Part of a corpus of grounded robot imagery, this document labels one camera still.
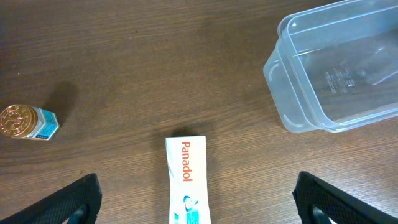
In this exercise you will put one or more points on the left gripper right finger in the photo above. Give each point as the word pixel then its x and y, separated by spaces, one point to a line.
pixel 320 202

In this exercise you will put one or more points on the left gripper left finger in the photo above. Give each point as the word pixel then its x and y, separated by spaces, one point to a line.
pixel 79 202

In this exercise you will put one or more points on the clear plastic container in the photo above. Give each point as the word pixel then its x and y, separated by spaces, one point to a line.
pixel 334 67

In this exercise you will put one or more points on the small jar gold lid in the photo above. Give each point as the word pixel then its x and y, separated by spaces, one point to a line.
pixel 28 122

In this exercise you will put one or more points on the white Panadol box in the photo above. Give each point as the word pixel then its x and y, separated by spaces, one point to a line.
pixel 186 159

